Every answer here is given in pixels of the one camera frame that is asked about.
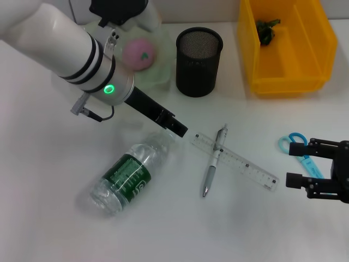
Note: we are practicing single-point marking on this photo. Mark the clear bottle green label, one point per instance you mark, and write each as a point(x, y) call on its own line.
point(131, 169)

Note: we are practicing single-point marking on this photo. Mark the green translucent fruit plate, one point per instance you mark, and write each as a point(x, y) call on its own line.
point(163, 54)

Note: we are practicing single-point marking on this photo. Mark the clear plastic ruler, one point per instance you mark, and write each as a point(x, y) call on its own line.
point(245, 165)

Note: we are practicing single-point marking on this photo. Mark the pink peach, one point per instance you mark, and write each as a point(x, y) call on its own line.
point(139, 54)

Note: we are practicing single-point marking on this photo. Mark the white grey ballpoint pen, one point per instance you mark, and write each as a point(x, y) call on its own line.
point(212, 169)

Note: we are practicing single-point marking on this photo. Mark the blue scissors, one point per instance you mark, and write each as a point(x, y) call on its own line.
point(313, 169)

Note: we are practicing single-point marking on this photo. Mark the dark green binder clip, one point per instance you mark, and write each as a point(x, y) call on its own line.
point(265, 32)

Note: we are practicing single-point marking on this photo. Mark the black mesh pen holder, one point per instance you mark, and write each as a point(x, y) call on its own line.
point(196, 73)

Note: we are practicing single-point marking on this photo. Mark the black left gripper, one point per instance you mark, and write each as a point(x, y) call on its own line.
point(144, 105)

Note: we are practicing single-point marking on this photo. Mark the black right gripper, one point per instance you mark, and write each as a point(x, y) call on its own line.
point(342, 174)

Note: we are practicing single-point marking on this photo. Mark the yellow plastic storage bin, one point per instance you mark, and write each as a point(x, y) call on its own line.
point(300, 76)

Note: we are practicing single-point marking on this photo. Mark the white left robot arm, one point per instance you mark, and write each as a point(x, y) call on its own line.
point(54, 46)

